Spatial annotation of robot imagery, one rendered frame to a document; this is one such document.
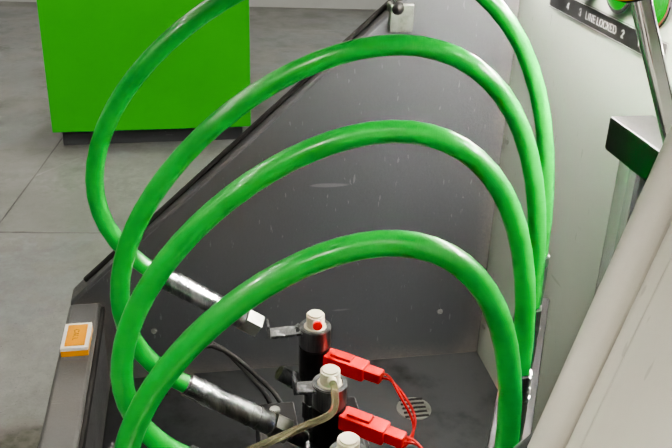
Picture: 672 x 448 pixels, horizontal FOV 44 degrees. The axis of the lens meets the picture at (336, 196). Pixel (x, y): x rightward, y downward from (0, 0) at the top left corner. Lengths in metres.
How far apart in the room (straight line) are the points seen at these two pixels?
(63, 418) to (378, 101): 0.49
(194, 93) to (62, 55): 0.62
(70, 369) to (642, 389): 0.75
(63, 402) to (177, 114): 3.27
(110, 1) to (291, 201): 3.04
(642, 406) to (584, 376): 0.04
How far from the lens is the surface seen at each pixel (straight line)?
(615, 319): 0.33
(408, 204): 1.05
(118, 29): 4.02
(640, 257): 0.32
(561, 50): 0.90
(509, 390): 0.49
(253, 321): 0.72
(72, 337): 1.00
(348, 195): 1.03
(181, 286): 0.70
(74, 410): 0.91
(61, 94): 4.13
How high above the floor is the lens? 1.51
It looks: 25 degrees down
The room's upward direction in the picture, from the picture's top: 2 degrees clockwise
